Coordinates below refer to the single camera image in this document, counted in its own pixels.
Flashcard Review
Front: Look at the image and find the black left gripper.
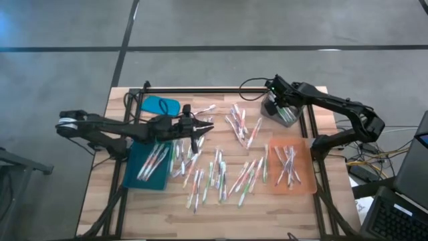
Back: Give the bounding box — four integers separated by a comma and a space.
146, 113, 215, 143

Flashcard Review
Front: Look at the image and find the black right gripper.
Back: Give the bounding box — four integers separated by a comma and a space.
264, 74, 297, 117

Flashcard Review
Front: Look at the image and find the teal plastic bin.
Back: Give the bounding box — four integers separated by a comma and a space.
122, 140, 174, 192

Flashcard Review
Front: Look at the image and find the white floor cable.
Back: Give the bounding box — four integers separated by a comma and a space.
381, 126, 419, 135

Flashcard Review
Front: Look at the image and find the grey plastic bin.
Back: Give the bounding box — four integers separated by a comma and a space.
260, 92, 306, 129

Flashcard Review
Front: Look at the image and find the black power strip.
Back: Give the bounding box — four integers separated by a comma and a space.
347, 163, 381, 183

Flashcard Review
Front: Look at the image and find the orange translucent plastic bin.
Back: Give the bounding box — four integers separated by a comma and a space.
267, 137, 318, 195

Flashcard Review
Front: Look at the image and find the black power adapter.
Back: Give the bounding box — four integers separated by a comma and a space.
360, 142, 379, 155

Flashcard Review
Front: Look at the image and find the yellow floor cable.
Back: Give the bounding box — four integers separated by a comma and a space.
346, 149, 411, 168

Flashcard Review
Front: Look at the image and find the black desk leg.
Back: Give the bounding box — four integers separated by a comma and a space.
350, 175, 397, 200

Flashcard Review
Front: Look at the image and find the black laptop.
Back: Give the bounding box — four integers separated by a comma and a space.
359, 185, 428, 241

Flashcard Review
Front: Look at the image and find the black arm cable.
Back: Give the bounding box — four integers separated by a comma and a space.
123, 80, 171, 116
237, 77, 272, 102

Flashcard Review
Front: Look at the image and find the blue oval lid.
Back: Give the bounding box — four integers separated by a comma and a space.
140, 95, 182, 118

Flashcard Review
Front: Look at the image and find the grey open laptop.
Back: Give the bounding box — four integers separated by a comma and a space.
393, 110, 428, 210

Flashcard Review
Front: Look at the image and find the white paper sheet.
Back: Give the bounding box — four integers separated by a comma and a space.
349, 177, 374, 215

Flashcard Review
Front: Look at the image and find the black floor stand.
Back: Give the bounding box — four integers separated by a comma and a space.
0, 147, 54, 241

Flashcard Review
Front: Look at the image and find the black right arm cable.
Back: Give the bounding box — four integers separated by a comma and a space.
237, 77, 272, 102

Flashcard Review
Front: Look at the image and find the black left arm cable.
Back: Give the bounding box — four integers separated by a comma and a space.
123, 80, 171, 116

